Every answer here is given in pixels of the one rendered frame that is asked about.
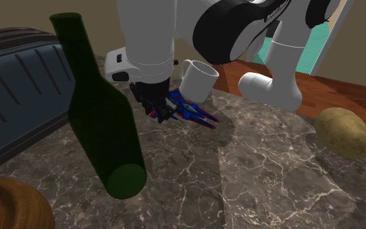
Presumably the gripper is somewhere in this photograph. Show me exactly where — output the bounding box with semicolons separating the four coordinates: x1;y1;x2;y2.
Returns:
129;77;177;124

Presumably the blue and red toy spaceship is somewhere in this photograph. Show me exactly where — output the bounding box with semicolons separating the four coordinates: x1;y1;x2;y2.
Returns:
149;88;220;130

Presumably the white mug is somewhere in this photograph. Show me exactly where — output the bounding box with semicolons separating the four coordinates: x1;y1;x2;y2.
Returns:
179;59;220;104

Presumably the dark green glass bottle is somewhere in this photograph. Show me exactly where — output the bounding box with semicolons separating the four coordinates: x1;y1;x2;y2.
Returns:
49;12;148;200

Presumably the brown wooden bowl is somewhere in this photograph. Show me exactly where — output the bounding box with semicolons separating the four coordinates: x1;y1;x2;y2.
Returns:
0;177;56;229

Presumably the brown potato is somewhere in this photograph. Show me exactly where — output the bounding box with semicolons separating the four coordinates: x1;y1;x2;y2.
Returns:
313;107;366;159

